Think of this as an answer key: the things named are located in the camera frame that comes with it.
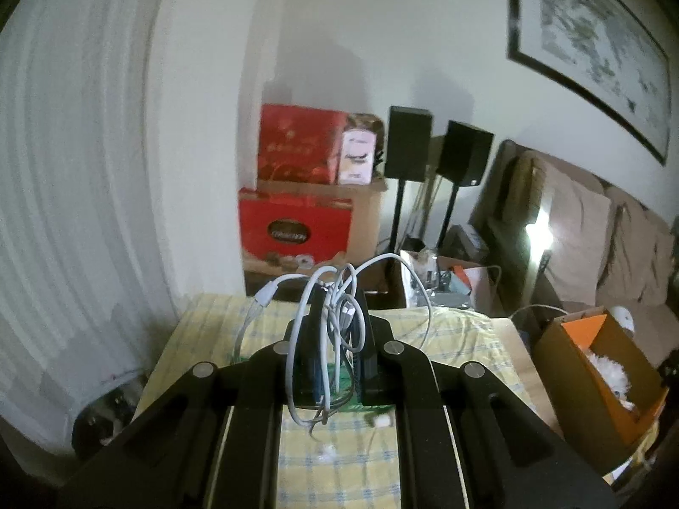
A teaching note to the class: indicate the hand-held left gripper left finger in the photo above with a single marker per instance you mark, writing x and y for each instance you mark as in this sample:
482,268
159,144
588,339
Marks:
305,371

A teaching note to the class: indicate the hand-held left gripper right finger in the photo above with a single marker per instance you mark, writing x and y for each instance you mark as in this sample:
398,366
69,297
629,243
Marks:
368,376

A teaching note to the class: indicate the orange cardboard box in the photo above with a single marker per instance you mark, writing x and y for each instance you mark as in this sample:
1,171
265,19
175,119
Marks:
578,382

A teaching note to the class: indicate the white feather duster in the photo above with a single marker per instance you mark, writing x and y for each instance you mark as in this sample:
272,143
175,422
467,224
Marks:
610,371

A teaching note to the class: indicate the yellow checked tablecloth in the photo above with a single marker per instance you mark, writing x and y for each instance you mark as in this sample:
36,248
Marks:
223,313

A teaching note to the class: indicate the small open box of clutter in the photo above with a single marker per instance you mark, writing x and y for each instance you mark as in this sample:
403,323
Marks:
456,281

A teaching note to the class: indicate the red box with oval label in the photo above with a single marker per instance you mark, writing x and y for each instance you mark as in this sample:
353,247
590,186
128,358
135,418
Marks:
292,228

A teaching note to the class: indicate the dark shiny object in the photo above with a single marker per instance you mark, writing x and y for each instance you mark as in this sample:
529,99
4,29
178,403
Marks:
106,419

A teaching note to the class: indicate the black lantern with light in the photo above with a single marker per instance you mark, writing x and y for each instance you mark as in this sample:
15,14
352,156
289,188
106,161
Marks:
544,262

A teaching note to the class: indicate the pink and white box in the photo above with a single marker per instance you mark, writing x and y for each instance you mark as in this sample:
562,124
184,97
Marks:
358,156

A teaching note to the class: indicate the brown sofa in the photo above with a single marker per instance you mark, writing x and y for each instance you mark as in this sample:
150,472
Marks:
504,196

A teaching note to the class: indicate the red patterned gift box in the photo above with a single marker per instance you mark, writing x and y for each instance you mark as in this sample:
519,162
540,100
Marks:
297,143

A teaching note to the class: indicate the black speaker on stand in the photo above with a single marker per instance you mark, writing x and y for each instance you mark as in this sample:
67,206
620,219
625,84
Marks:
464,154
408,143

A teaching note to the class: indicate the white nail lamp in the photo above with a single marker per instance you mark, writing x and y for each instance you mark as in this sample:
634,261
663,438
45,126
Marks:
621,318

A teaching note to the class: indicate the large brown sofa cushion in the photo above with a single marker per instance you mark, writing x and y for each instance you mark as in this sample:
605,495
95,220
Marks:
578,222

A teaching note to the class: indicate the white curtain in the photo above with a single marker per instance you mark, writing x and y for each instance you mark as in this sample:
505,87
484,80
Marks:
79,169

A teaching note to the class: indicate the black framed wall picture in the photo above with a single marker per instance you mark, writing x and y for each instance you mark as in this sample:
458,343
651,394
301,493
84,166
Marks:
583,26

